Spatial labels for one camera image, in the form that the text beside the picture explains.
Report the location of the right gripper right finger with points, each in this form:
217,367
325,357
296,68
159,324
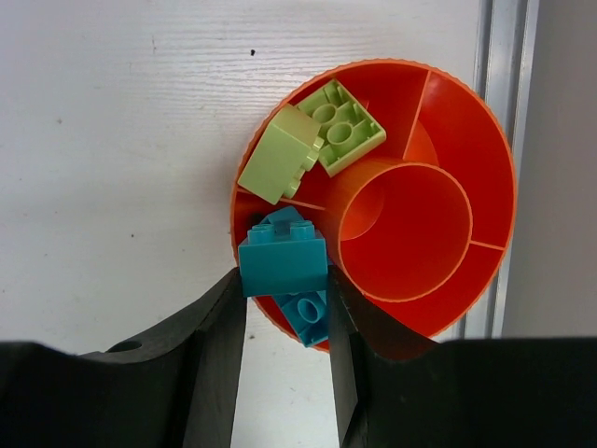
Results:
393,387

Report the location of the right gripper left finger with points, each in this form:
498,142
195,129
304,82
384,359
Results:
172,385

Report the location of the teal square lego brick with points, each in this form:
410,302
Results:
281,219

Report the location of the orange divided round container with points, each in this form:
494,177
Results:
421,223

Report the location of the light green lego brick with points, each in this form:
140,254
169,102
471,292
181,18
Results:
349,131

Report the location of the pale green small lego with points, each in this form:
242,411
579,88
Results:
288,148

